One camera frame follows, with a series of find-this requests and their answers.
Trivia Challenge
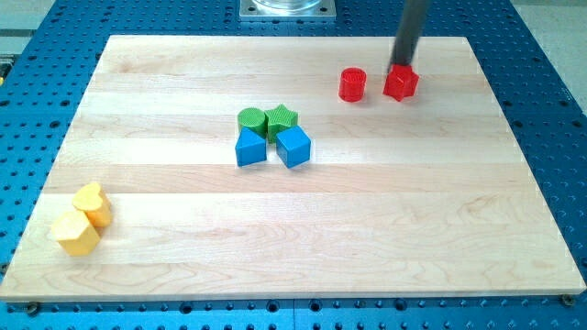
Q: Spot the red star block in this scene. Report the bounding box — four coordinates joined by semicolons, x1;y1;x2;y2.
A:
382;64;419;102

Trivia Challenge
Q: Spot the green star block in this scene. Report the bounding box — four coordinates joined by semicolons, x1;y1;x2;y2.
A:
265;104;298;144

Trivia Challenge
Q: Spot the blue cube block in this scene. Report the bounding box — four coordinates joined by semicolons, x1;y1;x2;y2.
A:
276;126;311;168

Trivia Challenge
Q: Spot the blue triangle block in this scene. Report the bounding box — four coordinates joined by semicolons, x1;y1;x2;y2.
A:
235;127;267;167

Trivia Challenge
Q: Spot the green cylinder block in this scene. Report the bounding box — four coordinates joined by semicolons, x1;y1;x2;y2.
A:
237;107;267;138

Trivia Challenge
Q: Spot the red cylinder block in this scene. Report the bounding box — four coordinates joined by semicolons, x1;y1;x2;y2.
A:
338;67;367;103

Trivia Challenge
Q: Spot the wooden board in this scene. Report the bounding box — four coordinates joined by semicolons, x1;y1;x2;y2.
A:
1;35;585;303

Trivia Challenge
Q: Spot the black pusher rod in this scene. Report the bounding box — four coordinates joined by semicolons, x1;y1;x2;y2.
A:
388;0;431;69

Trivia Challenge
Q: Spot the yellow heart block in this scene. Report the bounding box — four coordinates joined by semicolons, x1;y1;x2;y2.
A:
72;181;113;227

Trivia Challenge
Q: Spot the yellow hexagon block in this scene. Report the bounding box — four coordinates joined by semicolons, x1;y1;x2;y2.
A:
51;210;101;257

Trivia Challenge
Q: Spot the blue perforated table plate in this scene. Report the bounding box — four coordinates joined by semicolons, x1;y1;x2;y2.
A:
1;1;586;329

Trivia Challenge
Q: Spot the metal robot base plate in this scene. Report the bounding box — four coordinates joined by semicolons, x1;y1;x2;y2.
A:
238;0;337;22

